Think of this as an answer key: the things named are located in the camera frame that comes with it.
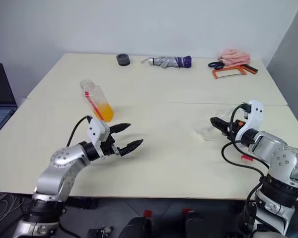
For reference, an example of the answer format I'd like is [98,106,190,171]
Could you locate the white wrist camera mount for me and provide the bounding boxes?
[235,100,264,143]
[86,116,110,159]

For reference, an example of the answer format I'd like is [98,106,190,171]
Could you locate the dark blue handled scissors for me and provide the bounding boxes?
[208,60,225,69]

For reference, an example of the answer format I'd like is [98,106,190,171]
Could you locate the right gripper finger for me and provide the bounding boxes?
[210,117,227,126]
[213,122,229,135]

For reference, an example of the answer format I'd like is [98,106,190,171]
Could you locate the clear plastic wine glass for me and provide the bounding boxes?
[193,109,239,142]

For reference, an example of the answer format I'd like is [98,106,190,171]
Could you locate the pink towel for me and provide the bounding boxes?
[217,48,251,67]

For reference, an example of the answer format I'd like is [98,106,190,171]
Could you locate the small black box on floor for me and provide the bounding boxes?
[86,227,114,238]

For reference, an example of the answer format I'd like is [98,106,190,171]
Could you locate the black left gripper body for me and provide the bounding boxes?
[100,134,121,158]

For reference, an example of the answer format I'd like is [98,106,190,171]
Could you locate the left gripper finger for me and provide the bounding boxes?
[119,139,144,157]
[109,122,131,135]

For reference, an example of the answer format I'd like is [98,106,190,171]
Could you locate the orange hacksaw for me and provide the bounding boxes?
[212,63,259,80]

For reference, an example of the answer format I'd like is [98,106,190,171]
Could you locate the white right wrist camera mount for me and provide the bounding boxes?
[235,100,264,143]

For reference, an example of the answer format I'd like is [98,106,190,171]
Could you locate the folded silver purple umbrella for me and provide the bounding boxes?
[141,55,193,69]

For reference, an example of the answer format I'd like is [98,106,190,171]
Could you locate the bottle with orange liquid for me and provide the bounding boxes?
[79,79,115,123]

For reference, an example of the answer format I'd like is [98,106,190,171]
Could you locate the white floor cable bundle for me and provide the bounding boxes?
[0,192,24,220]

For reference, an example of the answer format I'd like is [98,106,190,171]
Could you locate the grey round container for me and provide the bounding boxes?
[116,53,131,67]

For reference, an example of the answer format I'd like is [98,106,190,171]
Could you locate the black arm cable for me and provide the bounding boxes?
[66,115,93,147]
[221,102,273,181]

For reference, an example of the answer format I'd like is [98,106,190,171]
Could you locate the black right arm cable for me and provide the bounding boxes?
[221,102,273,181]

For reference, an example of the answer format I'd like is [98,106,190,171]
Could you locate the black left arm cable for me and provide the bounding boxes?
[66,115,93,147]

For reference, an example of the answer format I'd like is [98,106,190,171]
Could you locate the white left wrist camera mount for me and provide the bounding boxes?
[86,116,110,159]

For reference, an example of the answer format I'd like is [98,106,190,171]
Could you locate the dark laptop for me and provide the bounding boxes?
[0,63,17,142]

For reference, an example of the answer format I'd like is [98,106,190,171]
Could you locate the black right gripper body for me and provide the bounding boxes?
[223,119,243,137]

